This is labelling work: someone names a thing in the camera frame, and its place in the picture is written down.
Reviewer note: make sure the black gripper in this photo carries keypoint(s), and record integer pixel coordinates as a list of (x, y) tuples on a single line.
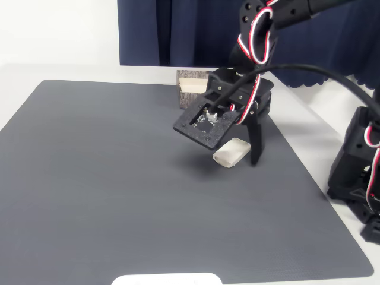
[(255, 134)]

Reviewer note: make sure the white small object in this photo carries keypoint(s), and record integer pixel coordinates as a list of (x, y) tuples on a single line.
[(231, 153)]

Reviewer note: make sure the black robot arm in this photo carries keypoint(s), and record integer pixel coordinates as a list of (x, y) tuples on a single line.
[(292, 16)]

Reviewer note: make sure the bark pattern cardboard box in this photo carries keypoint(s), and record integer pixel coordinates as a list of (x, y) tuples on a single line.
[(190, 86)]

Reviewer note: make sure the navy blue curtain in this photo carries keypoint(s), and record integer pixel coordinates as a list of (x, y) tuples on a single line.
[(193, 32)]

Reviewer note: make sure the dark grey textured mat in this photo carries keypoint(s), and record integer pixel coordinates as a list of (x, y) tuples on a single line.
[(104, 178)]

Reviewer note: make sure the white rounded flat device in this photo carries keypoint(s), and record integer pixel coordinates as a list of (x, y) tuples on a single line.
[(166, 279)]

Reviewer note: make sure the black camera mount with board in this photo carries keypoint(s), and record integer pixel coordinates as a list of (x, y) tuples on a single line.
[(190, 123)]

